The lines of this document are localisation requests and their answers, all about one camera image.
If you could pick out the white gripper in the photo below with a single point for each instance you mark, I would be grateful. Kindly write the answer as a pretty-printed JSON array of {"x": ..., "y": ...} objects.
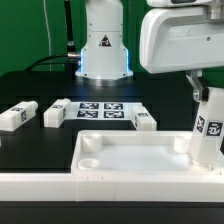
[{"x": 180, "y": 39}]

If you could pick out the white desk top tray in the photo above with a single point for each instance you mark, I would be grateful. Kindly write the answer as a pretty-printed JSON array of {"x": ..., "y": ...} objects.
[{"x": 141, "y": 152}]

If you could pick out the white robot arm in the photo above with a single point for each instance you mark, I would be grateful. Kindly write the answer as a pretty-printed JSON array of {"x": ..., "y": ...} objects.
[{"x": 104, "y": 58}]

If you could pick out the sheet of fiducial tags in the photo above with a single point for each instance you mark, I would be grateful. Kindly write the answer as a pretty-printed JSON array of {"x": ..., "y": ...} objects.
[{"x": 100, "y": 110}]

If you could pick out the white L-shaped fence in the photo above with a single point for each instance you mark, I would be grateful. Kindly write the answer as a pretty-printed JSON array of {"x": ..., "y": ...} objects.
[{"x": 207, "y": 186}]

